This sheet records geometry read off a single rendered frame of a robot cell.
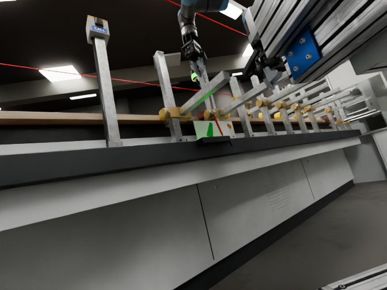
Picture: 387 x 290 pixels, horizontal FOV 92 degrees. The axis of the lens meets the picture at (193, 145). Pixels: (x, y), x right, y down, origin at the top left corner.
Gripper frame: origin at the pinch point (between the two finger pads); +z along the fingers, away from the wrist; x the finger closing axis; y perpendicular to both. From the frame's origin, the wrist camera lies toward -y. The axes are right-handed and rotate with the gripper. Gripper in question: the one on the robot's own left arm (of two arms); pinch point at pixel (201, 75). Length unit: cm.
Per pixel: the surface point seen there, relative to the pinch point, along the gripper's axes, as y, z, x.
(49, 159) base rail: 54, 35, -25
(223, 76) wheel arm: 20.3, 18.1, 16.8
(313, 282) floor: -24, 101, 17
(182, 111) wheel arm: 11.1, 18.1, -7.8
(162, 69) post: 14.0, -3.9, -11.9
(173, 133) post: 13.6, 26.9, -12.9
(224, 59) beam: -338, -230, -84
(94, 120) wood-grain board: 33, 15, -38
